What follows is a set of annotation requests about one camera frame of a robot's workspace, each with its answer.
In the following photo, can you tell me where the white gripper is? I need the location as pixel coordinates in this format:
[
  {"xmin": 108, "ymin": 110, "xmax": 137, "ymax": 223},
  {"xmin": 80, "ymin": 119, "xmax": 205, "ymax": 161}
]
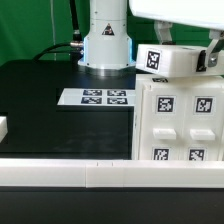
[{"xmin": 129, "ymin": 0, "xmax": 224, "ymax": 67}]

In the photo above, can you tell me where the white cabinet top block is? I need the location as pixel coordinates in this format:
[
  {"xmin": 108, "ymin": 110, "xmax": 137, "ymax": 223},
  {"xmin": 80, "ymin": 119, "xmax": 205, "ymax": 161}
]
[{"xmin": 136, "ymin": 44, "xmax": 224, "ymax": 78}]

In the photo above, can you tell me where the white cabinet door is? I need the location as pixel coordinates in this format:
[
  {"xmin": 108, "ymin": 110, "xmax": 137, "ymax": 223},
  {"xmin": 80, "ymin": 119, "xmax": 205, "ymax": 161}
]
[
  {"xmin": 139, "ymin": 84, "xmax": 184, "ymax": 160},
  {"xmin": 180, "ymin": 84, "xmax": 224, "ymax": 161}
]

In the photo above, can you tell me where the white cabinet body box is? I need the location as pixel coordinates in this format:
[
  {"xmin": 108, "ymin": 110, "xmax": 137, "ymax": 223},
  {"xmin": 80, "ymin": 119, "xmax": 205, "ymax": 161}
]
[{"xmin": 132, "ymin": 74, "xmax": 224, "ymax": 160}]

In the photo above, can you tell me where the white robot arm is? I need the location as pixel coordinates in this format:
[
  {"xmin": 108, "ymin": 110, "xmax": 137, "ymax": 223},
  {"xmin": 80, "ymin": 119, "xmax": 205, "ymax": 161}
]
[{"xmin": 79, "ymin": 0, "xmax": 224, "ymax": 77}]

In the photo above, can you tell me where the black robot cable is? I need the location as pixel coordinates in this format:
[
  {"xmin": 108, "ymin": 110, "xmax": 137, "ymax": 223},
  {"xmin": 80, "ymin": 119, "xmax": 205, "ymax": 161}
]
[{"xmin": 32, "ymin": 0, "xmax": 85, "ymax": 62}]

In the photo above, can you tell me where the white marker base plate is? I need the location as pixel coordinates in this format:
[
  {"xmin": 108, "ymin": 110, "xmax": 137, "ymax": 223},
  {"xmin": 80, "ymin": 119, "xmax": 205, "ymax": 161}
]
[{"xmin": 58, "ymin": 88, "xmax": 135, "ymax": 107}]

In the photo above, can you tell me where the thin white hanging cable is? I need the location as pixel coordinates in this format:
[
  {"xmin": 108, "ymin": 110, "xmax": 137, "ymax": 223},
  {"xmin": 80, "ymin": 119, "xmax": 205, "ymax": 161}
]
[{"xmin": 49, "ymin": 0, "xmax": 56, "ymax": 61}]

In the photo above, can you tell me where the white left fence rail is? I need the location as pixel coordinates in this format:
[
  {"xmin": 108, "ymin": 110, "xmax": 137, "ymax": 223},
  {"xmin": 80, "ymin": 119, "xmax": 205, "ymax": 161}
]
[{"xmin": 0, "ymin": 116, "xmax": 8, "ymax": 143}]

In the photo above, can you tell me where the white fence rail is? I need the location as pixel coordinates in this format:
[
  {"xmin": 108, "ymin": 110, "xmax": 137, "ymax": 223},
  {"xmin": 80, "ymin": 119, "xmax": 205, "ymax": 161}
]
[
  {"xmin": 0, "ymin": 158, "xmax": 224, "ymax": 188},
  {"xmin": 0, "ymin": 116, "xmax": 8, "ymax": 143}
]

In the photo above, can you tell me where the white front fence rail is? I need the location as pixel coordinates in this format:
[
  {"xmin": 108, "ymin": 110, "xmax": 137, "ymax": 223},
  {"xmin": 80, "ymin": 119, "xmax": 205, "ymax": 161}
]
[{"xmin": 0, "ymin": 158, "xmax": 224, "ymax": 188}]

